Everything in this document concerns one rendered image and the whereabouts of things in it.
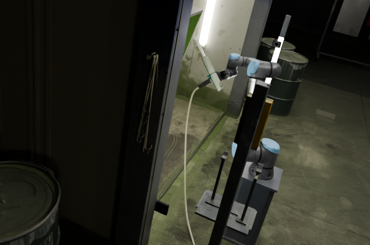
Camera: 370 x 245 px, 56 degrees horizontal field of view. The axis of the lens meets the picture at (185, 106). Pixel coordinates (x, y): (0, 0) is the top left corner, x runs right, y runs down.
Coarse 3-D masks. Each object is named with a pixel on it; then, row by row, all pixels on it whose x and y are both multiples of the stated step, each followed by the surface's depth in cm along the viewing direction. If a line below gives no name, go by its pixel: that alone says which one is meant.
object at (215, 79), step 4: (196, 40) 283; (200, 48) 282; (204, 56) 280; (204, 60) 280; (208, 60) 281; (204, 64) 282; (208, 64) 279; (208, 68) 280; (212, 68) 280; (208, 72) 281; (212, 72) 279; (212, 76) 279; (216, 76) 280; (208, 80) 284; (212, 80) 280; (216, 80) 278; (200, 84) 291; (204, 84) 288; (216, 84) 278; (220, 84) 278; (216, 88) 279; (220, 88) 277
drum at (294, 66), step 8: (272, 56) 493; (280, 64) 484; (288, 64) 480; (296, 64) 480; (304, 64) 487; (288, 72) 485; (296, 72) 486; (272, 80) 498; (280, 80) 492; (288, 80) 490; (296, 80) 494; (272, 88) 501; (280, 88) 496; (288, 88) 496; (296, 88) 503; (272, 96) 504; (280, 96) 501; (288, 96) 503; (280, 104) 506; (288, 104) 510; (272, 112) 513; (280, 112) 513; (288, 112) 522
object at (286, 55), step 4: (272, 52) 507; (280, 52) 518; (284, 52) 522; (288, 52) 525; (280, 56) 498; (284, 56) 502; (288, 56) 505; (292, 56) 511; (296, 56) 514; (300, 56) 516; (292, 60) 491; (296, 60) 495; (300, 60) 499; (304, 60) 503
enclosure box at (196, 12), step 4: (192, 4) 287; (192, 8) 277; (196, 8) 281; (200, 8) 287; (192, 12) 267; (196, 12) 271; (200, 12) 283; (192, 16) 266; (196, 16) 291; (200, 16) 289; (192, 20) 294; (196, 20) 292; (192, 24) 295; (196, 24) 294; (188, 28) 297; (192, 28) 296; (188, 32) 299; (192, 32) 297; (188, 36) 300; (188, 40) 301; (188, 44) 300; (184, 48) 305; (184, 52) 306
